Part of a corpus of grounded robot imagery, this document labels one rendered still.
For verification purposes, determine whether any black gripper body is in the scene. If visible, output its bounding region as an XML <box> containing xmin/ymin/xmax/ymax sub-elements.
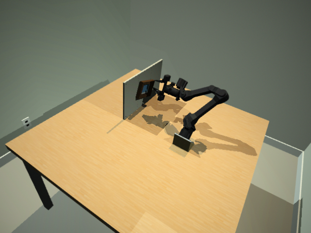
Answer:
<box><xmin>157</xmin><ymin>75</ymin><xmax>174</xmax><ymax>101</ymax></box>

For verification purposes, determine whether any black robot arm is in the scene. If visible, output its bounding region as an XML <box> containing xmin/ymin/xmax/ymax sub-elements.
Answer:
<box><xmin>171</xmin><ymin>78</ymin><xmax>229</xmax><ymax>140</ymax></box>

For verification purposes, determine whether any brown rectangular picture frame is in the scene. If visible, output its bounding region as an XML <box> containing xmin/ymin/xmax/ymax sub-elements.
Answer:
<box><xmin>136</xmin><ymin>79</ymin><xmax>155</xmax><ymax>99</ymax></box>

